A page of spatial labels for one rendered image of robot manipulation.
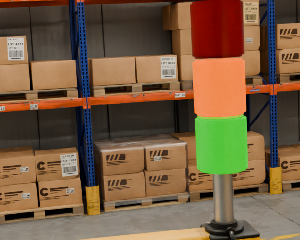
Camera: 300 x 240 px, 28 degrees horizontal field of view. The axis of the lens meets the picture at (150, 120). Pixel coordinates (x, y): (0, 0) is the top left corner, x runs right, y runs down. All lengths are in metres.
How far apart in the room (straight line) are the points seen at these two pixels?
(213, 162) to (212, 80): 0.08
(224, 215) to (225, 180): 0.03
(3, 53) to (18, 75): 0.35
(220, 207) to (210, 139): 0.07
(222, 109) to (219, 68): 0.04
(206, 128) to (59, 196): 7.74
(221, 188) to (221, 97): 0.09
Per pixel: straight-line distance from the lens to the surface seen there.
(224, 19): 0.56
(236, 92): 0.56
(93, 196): 8.20
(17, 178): 8.20
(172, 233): 0.60
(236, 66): 0.56
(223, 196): 0.59
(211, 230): 0.60
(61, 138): 9.45
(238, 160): 0.57
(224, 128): 0.56
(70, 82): 8.07
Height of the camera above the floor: 2.29
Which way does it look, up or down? 7 degrees down
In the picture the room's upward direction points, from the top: 3 degrees counter-clockwise
